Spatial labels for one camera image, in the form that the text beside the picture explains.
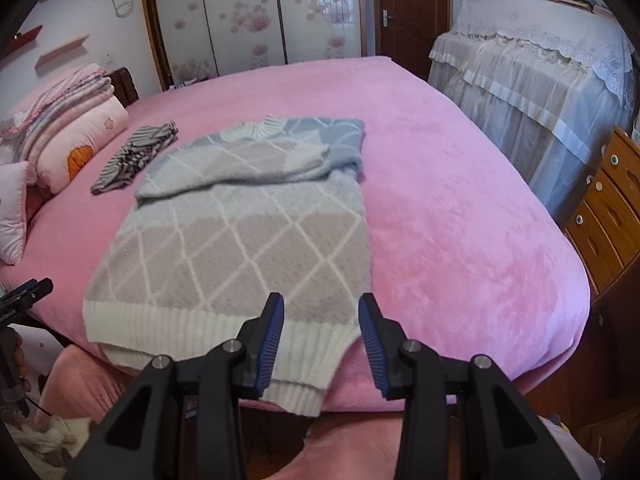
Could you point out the pink bed blanket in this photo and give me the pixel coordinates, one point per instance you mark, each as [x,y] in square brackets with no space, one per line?
[464,256]

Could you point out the brown wooden door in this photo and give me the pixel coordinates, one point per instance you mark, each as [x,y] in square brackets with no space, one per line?
[407,29]

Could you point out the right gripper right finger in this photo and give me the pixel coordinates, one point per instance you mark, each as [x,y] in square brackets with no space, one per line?
[501,437]

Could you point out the white lace covered furniture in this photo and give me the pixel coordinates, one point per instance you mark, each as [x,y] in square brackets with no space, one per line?
[546,83]

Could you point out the white pillow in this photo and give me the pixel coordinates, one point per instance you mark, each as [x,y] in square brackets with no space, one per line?
[13,223]

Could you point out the floral sliding wardrobe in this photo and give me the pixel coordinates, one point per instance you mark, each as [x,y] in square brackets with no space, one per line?
[195,40]

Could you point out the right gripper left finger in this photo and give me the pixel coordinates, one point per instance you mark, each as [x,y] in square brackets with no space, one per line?
[140,438]

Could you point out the pink wall shelf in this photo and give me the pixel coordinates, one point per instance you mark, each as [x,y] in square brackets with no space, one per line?
[61,49]

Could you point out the dark wooden headboard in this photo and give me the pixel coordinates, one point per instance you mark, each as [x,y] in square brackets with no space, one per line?
[124,88]

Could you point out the pink pillow orange print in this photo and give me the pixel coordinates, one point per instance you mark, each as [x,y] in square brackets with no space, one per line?
[74,145]

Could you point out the grey white diamond sweater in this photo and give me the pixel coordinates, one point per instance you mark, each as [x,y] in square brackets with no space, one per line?
[221,223]

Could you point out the wooden drawer cabinet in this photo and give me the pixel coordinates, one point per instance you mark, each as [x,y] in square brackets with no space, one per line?
[605,227]

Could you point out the person's left hand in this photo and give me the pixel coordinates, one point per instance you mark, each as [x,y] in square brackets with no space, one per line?
[14,370]

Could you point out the black white striped garment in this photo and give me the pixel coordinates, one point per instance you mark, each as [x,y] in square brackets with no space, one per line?
[133,156]

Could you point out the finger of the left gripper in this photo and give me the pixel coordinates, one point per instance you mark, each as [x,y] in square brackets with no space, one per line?
[34,290]

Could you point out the folded striped pink quilt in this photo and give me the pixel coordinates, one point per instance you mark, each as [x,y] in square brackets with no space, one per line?
[23,126]

